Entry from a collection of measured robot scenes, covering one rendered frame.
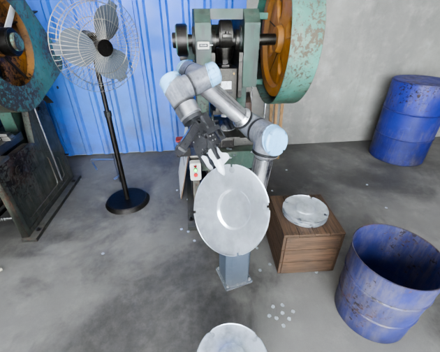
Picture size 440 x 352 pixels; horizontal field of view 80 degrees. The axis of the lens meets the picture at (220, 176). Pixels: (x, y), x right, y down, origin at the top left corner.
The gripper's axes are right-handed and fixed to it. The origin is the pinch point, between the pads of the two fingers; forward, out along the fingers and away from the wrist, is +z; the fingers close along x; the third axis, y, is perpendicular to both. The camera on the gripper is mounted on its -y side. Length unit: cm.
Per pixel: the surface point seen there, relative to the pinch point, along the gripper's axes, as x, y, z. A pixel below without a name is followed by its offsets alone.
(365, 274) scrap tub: 14, 55, 75
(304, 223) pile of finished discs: 46, 73, 49
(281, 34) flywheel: 16, 111, -59
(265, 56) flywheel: 46, 132, -65
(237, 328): 44, -1, 61
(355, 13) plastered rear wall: 22, 280, -79
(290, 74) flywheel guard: 12, 90, -30
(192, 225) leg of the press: 126, 48, 19
